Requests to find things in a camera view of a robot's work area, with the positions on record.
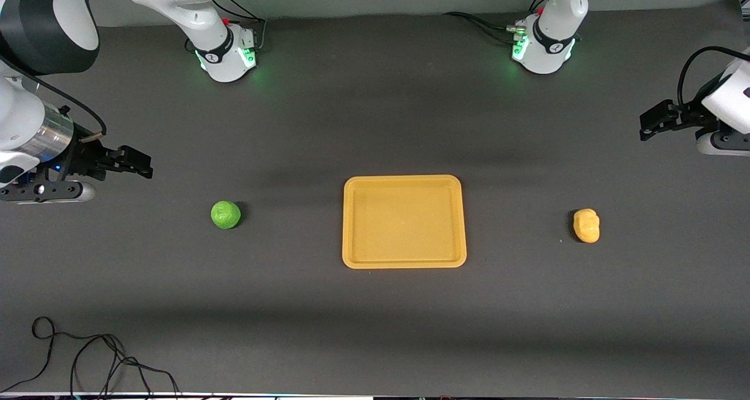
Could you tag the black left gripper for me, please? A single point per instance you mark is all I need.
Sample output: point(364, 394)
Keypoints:
point(690, 117)

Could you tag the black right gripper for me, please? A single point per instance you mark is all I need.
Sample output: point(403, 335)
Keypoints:
point(84, 159)

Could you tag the green apple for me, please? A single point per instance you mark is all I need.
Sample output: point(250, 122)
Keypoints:
point(225, 214)

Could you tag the yellow potato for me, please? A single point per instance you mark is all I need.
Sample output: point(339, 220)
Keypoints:
point(586, 226)

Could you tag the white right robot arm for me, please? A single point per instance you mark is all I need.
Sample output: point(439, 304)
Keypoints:
point(176, 2)

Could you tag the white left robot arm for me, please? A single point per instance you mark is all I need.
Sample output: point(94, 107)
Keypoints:
point(556, 13)

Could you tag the yellow rectangular plastic tray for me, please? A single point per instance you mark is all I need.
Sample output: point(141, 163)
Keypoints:
point(404, 224)

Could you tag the dark grey table mat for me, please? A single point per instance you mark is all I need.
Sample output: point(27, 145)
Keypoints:
point(375, 330)

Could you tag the metal frame rail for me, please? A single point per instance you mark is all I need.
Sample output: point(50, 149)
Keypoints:
point(743, 0)

